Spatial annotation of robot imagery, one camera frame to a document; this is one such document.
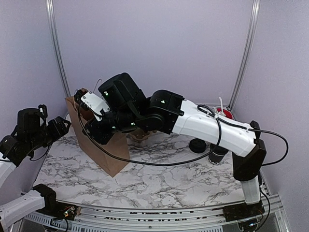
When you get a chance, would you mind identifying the brown cardboard cup carrier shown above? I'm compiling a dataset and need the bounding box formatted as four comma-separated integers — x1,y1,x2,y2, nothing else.
129,129,157,143

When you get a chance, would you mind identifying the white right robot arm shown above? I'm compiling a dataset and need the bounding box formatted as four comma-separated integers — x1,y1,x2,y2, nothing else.
81,72,266,217

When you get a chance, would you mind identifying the red utensil holder cup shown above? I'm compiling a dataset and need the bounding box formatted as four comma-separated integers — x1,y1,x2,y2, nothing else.
216,108,233,119

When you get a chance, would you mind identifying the aluminium frame post left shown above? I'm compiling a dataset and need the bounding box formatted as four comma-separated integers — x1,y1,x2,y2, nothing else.
46,0,70,97

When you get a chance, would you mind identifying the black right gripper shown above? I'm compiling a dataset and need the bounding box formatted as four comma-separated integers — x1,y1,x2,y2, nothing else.
82,108,140,145

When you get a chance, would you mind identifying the aluminium frame post right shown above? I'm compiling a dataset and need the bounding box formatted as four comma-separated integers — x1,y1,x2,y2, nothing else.
228,0,261,110

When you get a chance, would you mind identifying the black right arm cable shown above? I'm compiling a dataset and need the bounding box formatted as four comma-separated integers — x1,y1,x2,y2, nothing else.
77,101,289,167

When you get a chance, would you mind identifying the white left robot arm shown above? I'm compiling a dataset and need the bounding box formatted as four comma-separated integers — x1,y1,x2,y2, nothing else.
0,104,71,232

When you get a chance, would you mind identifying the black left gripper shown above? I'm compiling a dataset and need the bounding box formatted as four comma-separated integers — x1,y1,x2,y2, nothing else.
27,116,71,151

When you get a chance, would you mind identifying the aluminium frame post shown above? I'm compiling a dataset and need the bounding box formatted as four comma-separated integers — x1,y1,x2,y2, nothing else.
46,0,70,97
228,0,261,110

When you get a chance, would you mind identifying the black takeout coffee cup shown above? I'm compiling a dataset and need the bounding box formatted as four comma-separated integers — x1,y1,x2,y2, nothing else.
208,144,229,165

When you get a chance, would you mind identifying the white plastic utensil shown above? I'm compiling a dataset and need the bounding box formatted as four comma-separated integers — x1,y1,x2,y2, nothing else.
214,96,226,117

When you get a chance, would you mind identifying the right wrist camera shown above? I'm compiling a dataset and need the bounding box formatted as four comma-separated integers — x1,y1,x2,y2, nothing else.
74,88,111,121

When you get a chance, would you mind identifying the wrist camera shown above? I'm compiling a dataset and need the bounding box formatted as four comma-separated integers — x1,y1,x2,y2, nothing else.
38,104,48,127
74,88,111,121

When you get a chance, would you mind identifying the spare black cup lid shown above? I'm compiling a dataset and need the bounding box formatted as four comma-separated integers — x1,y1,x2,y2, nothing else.
189,138,207,154

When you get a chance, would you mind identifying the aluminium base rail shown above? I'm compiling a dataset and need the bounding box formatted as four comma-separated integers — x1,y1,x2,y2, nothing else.
8,195,291,232

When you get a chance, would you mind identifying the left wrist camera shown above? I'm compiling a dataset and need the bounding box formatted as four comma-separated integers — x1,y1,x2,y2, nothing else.
38,104,48,127

